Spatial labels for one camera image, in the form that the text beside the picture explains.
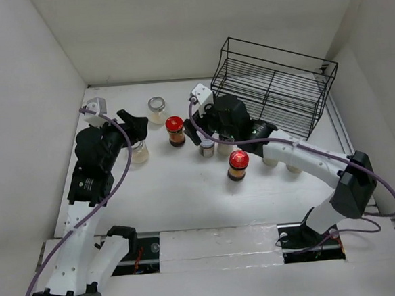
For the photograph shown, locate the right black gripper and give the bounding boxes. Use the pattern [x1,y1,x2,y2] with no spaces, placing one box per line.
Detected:
[181,99,239,146]

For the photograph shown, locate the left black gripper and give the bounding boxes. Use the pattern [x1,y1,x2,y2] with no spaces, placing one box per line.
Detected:
[91,108,150,172]

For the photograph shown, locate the red lid sauce jar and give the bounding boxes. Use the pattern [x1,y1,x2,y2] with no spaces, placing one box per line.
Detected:
[227,150,250,182]
[164,116,185,147]

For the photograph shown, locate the black cap white powder bottle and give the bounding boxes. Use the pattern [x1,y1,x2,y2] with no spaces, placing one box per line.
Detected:
[217,140,238,157]

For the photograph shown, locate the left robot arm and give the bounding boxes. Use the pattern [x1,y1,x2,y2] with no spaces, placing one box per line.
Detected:
[27,109,149,296]

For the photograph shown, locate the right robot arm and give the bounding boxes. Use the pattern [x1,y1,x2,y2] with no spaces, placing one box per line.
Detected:
[183,95,377,245]

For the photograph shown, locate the white lid spice jar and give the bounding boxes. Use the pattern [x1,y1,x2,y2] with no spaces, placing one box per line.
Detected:
[199,139,215,157]

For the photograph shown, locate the far glass jar silver rim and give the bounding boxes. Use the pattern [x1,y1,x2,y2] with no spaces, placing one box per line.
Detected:
[147,96,170,125]

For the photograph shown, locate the glass jar silver rim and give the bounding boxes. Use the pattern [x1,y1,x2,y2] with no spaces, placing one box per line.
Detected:
[147,96,170,125]
[129,141,150,164]

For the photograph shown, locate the near glass jar silver rim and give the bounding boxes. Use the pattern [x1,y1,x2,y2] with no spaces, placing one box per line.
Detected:
[129,141,150,164]

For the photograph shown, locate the silver cap grinder bottle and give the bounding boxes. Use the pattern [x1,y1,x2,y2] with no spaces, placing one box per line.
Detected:
[262,157,279,167]

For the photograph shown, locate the black cap grinder bottle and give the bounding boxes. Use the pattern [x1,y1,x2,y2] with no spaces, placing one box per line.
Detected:
[286,164,302,174]

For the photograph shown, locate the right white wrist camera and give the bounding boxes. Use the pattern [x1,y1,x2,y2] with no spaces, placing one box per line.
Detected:
[189,83,214,116]

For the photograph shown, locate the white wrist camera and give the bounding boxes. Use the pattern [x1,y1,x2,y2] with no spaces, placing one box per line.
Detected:
[189,83,214,116]
[83,97,107,128]

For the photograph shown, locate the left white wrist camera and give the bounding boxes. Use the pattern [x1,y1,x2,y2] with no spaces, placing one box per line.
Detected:
[83,97,107,128]

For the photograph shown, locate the black wire rack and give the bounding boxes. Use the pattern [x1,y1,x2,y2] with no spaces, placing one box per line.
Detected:
[210,36,338,139]

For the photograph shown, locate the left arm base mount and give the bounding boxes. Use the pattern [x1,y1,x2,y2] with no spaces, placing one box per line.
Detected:
[112,232,160,276]

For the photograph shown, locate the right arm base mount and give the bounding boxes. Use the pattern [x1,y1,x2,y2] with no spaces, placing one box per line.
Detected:
[275,222,346,264]

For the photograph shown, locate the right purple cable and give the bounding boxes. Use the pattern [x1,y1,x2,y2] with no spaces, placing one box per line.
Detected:
[187,85,395,260]

